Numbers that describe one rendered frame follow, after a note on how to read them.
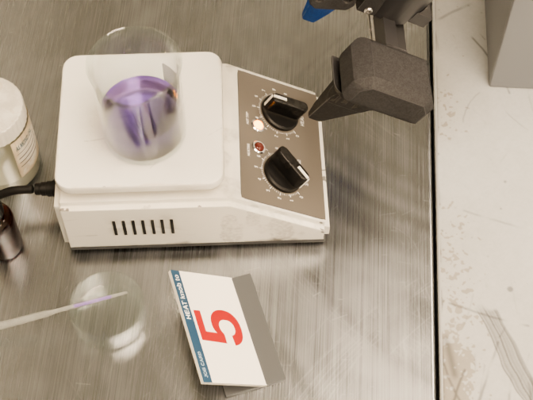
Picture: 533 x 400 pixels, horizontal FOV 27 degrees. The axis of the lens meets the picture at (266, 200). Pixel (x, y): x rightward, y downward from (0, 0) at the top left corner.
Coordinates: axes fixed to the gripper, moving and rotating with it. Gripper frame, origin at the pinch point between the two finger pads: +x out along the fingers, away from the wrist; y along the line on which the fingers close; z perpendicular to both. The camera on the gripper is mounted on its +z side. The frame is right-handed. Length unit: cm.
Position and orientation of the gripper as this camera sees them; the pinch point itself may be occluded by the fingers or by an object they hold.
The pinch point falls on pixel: (335, 39)
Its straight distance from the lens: 79.4
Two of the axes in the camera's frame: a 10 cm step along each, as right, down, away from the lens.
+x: -5.0, 4.7, 7.2
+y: 0.3, 8.5, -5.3
